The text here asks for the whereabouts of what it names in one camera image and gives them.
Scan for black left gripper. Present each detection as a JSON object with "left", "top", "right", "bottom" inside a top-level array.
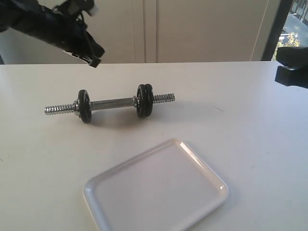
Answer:
[{"left": 37, "top": 7, "right": 105, "bottom": 68}]

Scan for black weight plate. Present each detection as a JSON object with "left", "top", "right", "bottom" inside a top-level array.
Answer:
[
  {"left": 77, "top": 90, "right": 92, "bottom": 124},
  {"left": 145, "top": 84, "right": 154, "bottom": 117},
  {"left": 137, "top": 84, "right": 148, "bottom": 118}
]

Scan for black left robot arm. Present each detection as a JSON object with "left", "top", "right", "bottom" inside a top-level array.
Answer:
[{"left": 0, "top": 0, "right": 105, "bottom": 68}]

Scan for chrome spin-lock collar nut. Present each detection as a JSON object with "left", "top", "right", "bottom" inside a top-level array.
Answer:
[{"left": 73, "top": 100, "right": 80, "bottom": 118}]

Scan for white rectangular tray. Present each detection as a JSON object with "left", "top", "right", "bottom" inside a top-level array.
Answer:
[{"left": 83, "top": 139, "right": 229, "bottom": 231}]

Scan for black window frame post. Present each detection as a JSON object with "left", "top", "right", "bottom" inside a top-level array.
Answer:
[{"left": 261, "top": 0, "right": 293, "bottom": 61}]

